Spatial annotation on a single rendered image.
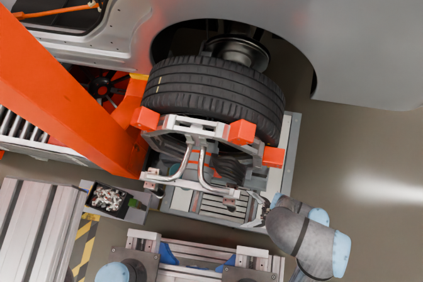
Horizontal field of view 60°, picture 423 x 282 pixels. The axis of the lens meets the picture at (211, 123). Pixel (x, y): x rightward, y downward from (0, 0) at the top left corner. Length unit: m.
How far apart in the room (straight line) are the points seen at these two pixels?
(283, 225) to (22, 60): 0.84
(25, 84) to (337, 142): 2.02
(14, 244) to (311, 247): 0.78
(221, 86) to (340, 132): 1.39
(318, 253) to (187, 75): 0.81
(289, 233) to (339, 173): 1.53
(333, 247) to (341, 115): 1.72
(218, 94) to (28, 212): 1.03
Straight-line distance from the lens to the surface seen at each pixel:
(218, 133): 1.40
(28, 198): 0.49
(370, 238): 2.54
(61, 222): 0.47
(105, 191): 2.05
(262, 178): 2.33
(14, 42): 1.08
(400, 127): 2.77
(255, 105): 1.46
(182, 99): 1.42
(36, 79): 1.16
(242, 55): 1.78
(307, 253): 1.08
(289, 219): 1.08
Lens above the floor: 2.44
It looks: 68 degrees down
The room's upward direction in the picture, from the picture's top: 17 degrees counter-clockwise
